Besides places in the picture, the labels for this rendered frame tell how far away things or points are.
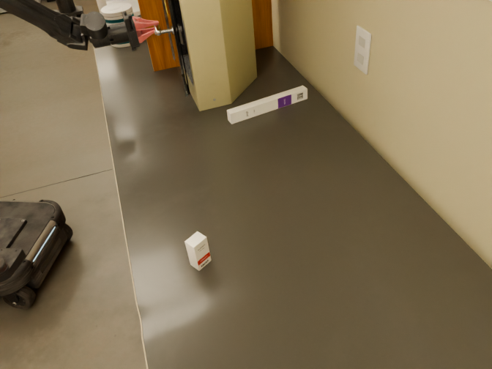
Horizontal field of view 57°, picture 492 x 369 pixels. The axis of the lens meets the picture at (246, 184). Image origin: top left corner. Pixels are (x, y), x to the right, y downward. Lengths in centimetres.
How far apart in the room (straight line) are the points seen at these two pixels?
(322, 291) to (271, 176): 39
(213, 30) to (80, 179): 180
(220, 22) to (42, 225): 139
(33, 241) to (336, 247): 161
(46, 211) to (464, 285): 195
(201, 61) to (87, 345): 130
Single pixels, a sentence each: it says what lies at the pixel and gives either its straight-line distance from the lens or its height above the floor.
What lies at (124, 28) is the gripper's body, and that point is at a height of 122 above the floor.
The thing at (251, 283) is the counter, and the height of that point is 94.
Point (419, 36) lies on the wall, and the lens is 110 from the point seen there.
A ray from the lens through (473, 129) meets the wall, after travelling 102.
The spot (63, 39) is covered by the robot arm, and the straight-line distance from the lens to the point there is 147.
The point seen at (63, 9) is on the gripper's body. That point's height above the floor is 120.
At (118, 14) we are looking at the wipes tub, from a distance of 205.
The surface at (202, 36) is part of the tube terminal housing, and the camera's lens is 141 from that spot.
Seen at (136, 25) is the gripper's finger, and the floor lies 122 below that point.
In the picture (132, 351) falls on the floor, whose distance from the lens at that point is 206.
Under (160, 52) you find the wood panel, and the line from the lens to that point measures 180.
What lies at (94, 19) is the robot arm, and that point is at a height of 127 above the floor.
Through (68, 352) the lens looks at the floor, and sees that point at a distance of 216.
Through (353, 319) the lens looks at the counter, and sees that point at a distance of 91.
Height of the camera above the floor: 170
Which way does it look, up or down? 40 degrees down
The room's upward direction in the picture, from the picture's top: 6 degrees counter-clockwise
